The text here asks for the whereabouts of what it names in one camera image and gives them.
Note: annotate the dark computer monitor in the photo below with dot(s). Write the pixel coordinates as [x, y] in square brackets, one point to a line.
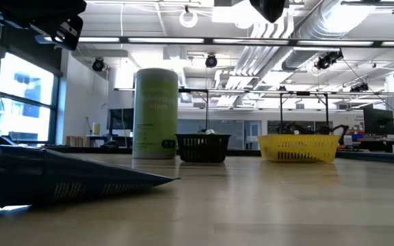
[121, 119]
[378, 121]

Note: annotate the bright window dark frame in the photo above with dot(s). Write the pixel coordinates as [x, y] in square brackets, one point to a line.
[26, 99]

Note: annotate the yellow plastic basket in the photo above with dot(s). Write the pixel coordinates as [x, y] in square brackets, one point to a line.
[298, 148]

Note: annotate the overhead black light bar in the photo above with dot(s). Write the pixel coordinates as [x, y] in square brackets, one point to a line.
[166, 40]

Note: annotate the navy blue toiletry tube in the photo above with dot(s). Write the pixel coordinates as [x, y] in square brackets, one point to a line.
[46, 177]

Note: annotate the black ceiling spotlight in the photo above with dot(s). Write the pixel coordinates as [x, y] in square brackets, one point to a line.
[98, 64]
[211, 61]

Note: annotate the black metal rack frame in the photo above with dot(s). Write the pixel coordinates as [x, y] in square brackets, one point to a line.
[280, 102]

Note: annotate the white dome ceiling lamp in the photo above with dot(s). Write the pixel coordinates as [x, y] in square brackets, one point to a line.
[181, 18]

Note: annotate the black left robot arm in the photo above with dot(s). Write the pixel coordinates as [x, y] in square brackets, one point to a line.
[22, 12]

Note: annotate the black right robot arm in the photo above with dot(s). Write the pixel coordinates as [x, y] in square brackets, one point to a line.
[269, 8]

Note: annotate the yellow container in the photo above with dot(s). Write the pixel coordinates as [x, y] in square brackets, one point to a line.
[96, 128]

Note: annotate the black plastic mesh basket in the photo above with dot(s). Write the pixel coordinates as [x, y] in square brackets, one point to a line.
[202, 148]

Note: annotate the black ceiling camera mount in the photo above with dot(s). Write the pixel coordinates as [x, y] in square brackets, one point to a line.
[327, 61]

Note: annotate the green disinfecting wipes canister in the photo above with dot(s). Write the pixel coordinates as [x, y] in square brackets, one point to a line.
[155, 112]

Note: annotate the wooden crate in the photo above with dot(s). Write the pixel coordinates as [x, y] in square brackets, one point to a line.
[76, 140]

